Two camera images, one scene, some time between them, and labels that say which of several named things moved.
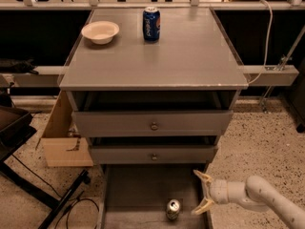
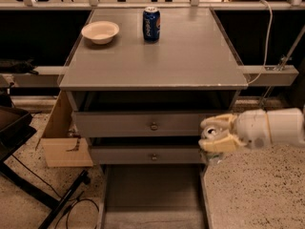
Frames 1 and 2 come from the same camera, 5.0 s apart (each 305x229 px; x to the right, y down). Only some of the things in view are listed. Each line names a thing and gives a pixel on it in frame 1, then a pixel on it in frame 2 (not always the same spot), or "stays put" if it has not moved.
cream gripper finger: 205,204 → 227,143
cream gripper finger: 205,177 → 220,120
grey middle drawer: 153,155 stays put
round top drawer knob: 154,126 stays put
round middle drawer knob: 154,157 stays put
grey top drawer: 151,122 stays put
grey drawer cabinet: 152,90 stays put
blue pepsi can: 152,24 stays put
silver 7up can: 172,209 → 207,156
